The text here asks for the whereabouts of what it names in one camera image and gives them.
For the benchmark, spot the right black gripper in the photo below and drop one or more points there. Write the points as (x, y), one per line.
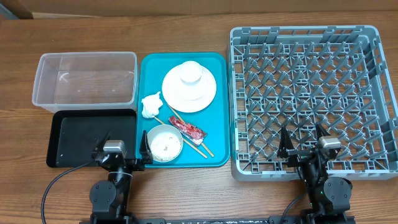
(298, 157)

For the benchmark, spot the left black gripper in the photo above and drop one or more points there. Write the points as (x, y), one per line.
(138, 164)

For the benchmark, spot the white bowl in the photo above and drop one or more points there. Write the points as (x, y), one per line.
(165, 143)

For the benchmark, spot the white napkin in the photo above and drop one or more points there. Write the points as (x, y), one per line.
(151, 105)

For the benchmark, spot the red foil wrapper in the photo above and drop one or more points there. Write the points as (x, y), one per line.
(193, 133)

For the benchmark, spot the white cup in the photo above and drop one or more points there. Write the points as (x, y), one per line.
(190, 72)

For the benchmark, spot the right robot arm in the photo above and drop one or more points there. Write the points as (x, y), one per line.
(328, 196)

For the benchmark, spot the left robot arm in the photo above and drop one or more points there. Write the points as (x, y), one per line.
(110, 197)

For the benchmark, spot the grey dishwasher rack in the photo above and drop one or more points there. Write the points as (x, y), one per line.
(296, 77)

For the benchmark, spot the black plastic tray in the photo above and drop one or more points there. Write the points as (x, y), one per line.
(75, 134)

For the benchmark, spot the upper wooden chopstick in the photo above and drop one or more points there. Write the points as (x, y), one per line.
(202, 144)

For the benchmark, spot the teal serving tray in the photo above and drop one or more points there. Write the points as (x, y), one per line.
(214, 119)

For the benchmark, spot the large white plate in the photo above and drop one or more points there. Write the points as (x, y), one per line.
(175, 99)

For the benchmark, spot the clear plastic bin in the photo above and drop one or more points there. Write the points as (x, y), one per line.
(86, 81)

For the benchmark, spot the cardboard backdrop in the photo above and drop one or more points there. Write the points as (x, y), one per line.
(27, 9)

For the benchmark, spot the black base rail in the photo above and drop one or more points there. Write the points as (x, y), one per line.
(269, 220)

